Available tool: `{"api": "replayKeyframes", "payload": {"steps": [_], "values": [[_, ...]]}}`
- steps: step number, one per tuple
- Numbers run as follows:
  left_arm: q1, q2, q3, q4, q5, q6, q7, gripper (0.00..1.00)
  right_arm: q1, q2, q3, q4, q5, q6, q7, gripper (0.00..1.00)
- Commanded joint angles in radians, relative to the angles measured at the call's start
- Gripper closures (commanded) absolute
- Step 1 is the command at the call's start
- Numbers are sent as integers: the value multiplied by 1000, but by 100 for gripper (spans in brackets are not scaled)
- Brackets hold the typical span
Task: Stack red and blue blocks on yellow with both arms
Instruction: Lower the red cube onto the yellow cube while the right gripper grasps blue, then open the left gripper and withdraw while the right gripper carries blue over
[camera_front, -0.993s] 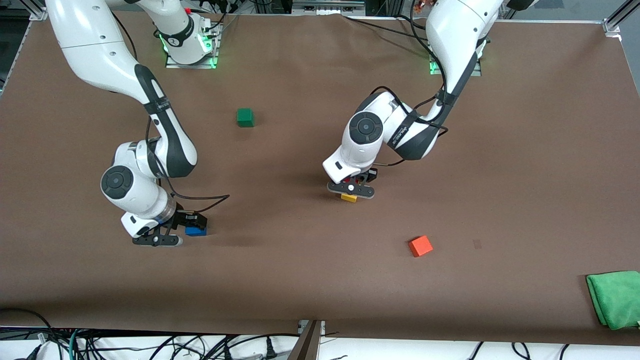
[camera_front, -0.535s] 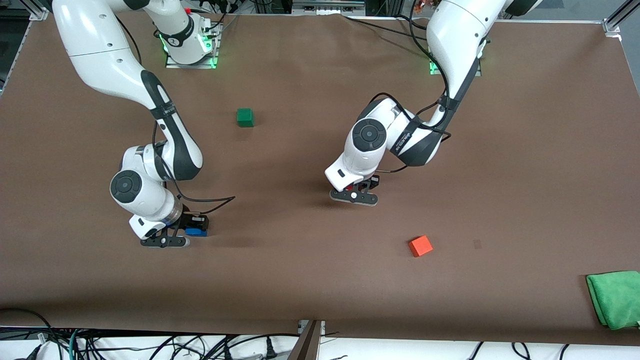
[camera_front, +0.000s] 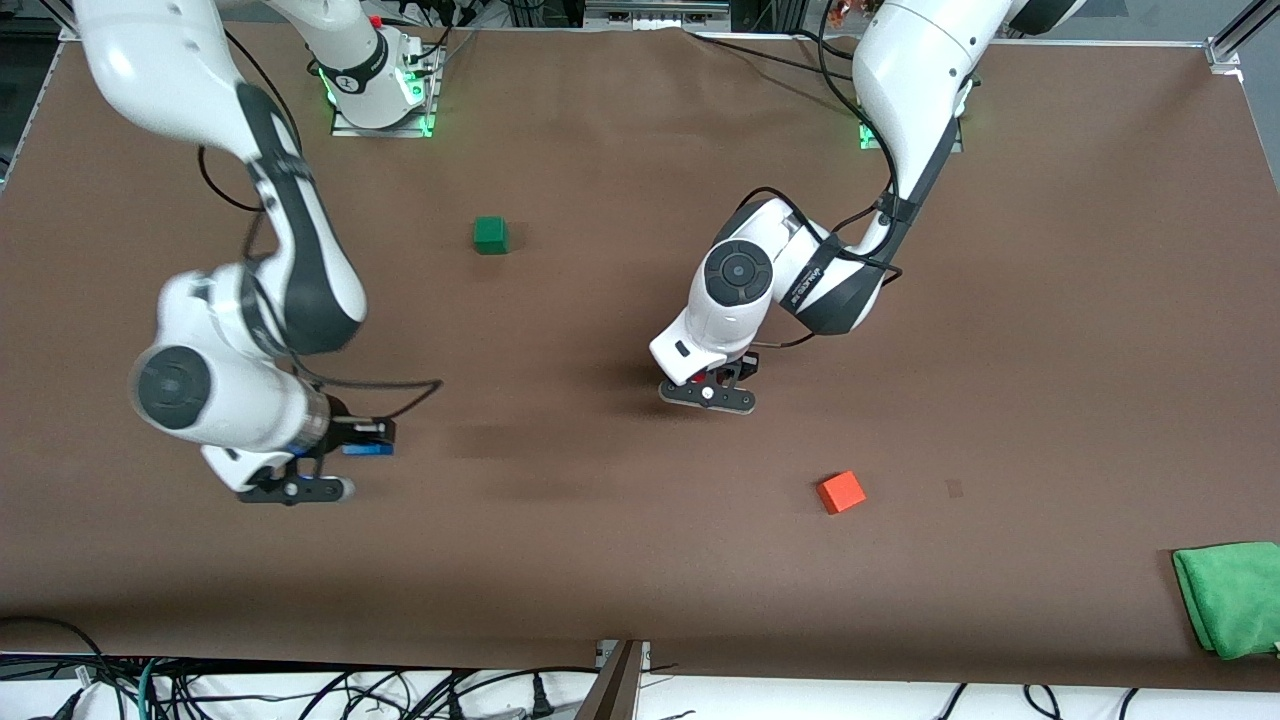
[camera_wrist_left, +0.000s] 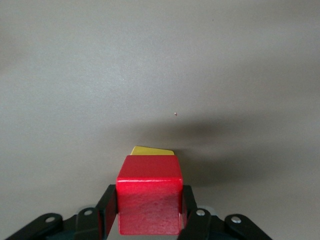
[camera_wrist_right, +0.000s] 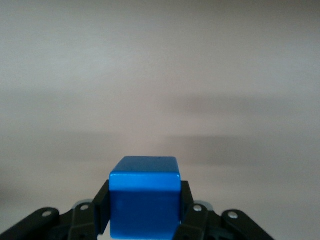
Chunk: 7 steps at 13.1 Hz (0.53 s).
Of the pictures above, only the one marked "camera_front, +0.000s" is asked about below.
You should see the black looped floor cable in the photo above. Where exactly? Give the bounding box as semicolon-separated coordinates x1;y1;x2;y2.
0;615;113;720

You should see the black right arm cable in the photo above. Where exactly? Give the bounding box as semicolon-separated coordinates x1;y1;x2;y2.
196;30;444;421

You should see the orange wooden block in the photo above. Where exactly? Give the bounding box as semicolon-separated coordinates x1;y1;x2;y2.
816;469;868;516

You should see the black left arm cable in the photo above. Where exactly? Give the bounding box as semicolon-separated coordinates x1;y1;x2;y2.
736;0;986;351

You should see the brown angled post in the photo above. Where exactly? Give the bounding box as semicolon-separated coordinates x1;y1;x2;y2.
574;640;643;720

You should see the green microfibre cloth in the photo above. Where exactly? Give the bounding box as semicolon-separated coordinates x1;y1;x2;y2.
1171;541;1280;661

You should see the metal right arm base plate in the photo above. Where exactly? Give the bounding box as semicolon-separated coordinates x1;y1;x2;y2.
330;30;447;140

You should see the grey metal rail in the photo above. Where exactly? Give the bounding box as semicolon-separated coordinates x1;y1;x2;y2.
584;0;733;31

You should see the black cable to base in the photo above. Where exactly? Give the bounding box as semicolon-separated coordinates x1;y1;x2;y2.
788;28;861;63
684;29;861;83

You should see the black power plug cable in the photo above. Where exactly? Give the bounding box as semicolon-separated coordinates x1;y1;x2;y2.
448;667;599;720

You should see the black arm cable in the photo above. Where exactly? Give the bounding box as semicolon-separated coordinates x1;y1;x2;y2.
736;0;986;351
196;30;444;421

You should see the aluminium frame corner profile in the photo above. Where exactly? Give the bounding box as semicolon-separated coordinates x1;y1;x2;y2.
40;0;101;43
1204;0;1280;77

